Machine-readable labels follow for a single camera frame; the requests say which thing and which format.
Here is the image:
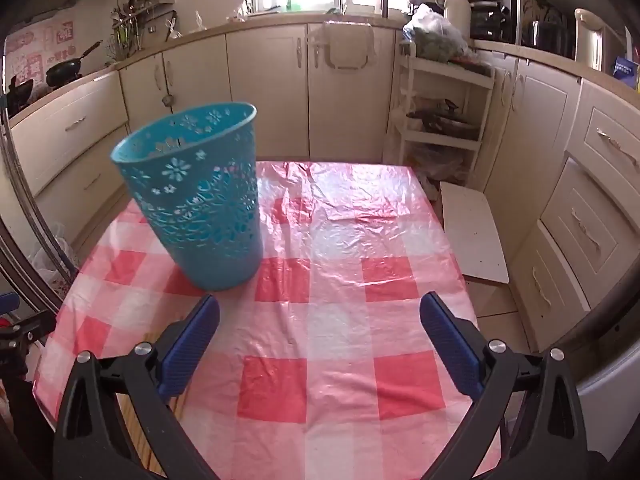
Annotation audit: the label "white hanging door bin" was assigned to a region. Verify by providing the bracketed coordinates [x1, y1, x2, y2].
[320, 21, 377, 71]

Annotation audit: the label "white electric water boiler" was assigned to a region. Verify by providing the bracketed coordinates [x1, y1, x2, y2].
[574, 7, 608, 72]

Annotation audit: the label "white thermos jug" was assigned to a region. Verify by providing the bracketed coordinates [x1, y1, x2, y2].
[442, 0, 472, 41]

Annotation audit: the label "plastic bag of greens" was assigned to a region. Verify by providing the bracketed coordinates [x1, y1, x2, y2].
[402, 4, 476, 63]

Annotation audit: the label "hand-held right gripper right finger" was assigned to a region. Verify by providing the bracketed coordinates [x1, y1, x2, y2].
[419, 291, 588, 480]

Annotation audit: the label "black frying pan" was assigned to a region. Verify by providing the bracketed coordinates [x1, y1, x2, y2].
[7, 77, 36, 111]

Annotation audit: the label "white plastic floor bags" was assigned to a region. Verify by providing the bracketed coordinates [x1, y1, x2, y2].
[27, 225, 76, 301]

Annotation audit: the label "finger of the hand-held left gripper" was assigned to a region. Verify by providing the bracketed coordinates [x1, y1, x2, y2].
[0, 292, 55, 361]

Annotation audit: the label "wall utensil rack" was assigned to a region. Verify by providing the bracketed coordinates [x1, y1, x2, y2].
[112, 0, 176, 58]

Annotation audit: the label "grey sliding door frame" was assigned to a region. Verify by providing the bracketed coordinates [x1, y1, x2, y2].
[0, 35, 76, 291]

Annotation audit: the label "blue perforated plastic basket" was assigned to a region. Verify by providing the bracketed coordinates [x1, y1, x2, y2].
[110, 102, 264, 292]

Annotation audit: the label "black toaster oven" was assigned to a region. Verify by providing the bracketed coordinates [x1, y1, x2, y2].
[470, 0, 516, 43]

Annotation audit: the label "blue carton box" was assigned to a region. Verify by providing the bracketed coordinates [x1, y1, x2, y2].
[612, 55, 640, 91]

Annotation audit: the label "red checked plastic tablecloth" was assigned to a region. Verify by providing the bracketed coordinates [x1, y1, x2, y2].
[32, 160, 503, 480]

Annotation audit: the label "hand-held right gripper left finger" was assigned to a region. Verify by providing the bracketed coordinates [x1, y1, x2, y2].
[52, 294, 221, 480]

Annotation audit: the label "white stool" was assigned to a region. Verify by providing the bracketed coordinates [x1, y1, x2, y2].
[440, 181, 510, 285]

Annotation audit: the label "black cooking pot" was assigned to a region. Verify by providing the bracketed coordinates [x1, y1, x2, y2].
[522, 20, 576, 58]

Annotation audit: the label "white rolling storage rack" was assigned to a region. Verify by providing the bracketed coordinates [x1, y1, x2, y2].
[387, 40, 496, 186]

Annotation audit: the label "pan with lid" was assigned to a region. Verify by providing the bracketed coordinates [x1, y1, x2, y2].
[407, 100, 481, 141]

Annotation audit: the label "clear bag of groceries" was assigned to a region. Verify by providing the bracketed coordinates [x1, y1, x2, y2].
[415, 142, 471, 186]

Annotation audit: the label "cream kitchen base cabinets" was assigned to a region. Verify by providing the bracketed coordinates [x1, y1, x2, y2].
[10, 20, 640, 356]

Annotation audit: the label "pink wall stickers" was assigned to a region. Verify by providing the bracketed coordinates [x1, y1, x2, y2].
[10, 20, 76, 81]

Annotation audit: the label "black wok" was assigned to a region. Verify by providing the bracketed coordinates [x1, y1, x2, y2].
[45, 40, 103, 88]

